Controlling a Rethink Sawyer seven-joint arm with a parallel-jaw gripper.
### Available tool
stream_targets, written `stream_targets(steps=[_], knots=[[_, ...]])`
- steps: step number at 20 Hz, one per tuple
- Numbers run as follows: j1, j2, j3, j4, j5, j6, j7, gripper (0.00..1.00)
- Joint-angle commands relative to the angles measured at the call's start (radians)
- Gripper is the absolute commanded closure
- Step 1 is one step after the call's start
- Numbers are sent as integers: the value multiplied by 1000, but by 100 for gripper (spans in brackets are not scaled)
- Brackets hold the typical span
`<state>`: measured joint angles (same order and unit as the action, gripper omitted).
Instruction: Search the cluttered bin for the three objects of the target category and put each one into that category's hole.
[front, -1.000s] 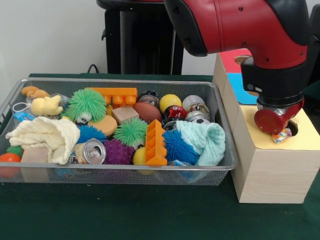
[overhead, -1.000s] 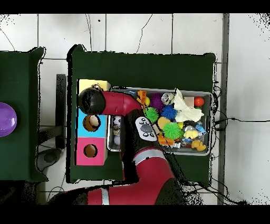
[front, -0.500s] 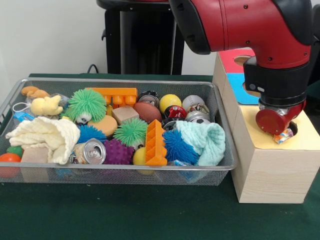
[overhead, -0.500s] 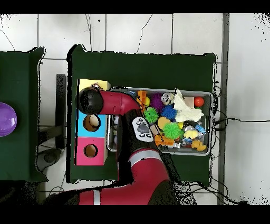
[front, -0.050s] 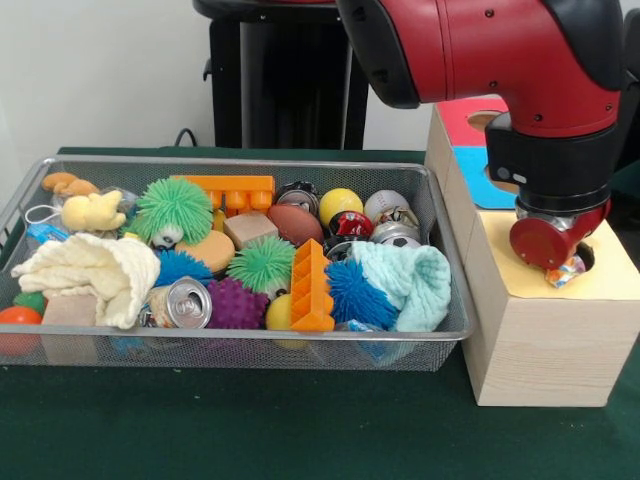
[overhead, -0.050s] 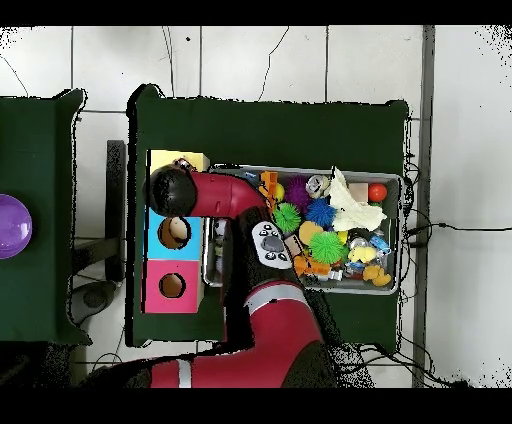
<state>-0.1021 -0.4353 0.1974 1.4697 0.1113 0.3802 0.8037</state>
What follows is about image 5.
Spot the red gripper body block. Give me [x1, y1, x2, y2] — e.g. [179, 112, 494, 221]
[509, 201, 613, 272]

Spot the multicoloured cloth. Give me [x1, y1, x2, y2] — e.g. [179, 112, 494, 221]
[544, 253, 588, 289]

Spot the wooden box with three holes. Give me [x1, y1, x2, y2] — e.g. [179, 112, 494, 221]
[423, 97, 640, 407]

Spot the shallow mesh bin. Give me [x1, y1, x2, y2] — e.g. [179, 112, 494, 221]
[0, 154, 477, 374]

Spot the dark green table cloth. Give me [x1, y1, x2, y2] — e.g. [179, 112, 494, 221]
[609, 158, 640, 194]
[0, 145, 640, 480]

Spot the mint cloth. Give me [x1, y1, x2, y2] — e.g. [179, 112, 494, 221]
[349, 240, 453, 334]

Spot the black monitor on stand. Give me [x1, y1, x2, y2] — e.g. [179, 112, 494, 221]
[617, 8, 640, 171]

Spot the yellow ball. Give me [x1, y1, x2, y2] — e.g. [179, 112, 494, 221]
[318, 187, 365, 227]

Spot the orange toy brick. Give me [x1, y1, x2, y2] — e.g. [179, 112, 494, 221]
[288, 238, 336, 333]

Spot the green spiky ball with eyes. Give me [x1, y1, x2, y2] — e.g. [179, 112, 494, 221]
[225, 234, 297, 297]
[130, 175, 214, 251]

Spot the purple spiky ball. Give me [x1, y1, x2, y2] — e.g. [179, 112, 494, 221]
[205, 277, 270, 330]

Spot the crushed drink can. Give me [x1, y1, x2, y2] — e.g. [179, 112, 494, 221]
[142, 276, 215, 330]

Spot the blue spiky ball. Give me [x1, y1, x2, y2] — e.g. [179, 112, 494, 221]
[154, 249, 215, 289]

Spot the cream cloth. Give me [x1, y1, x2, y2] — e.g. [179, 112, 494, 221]
[10, 232, 162, 330]

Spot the orange-red ball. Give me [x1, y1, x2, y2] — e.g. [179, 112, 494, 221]
[0, 306, 44, 357]

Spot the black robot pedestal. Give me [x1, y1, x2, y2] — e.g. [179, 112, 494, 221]
[192, 0, 372, 150]

